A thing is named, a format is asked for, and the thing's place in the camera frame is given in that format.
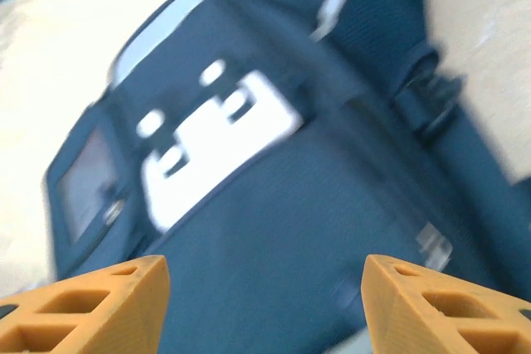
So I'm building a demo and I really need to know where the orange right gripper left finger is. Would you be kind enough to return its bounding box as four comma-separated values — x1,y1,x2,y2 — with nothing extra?
0,255,170,354

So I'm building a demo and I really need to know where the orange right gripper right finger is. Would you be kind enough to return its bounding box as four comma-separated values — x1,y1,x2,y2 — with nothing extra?
360,253,531,354

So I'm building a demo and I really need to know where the navy blue backpack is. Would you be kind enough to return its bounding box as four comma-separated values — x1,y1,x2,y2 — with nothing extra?
41,0,531,354

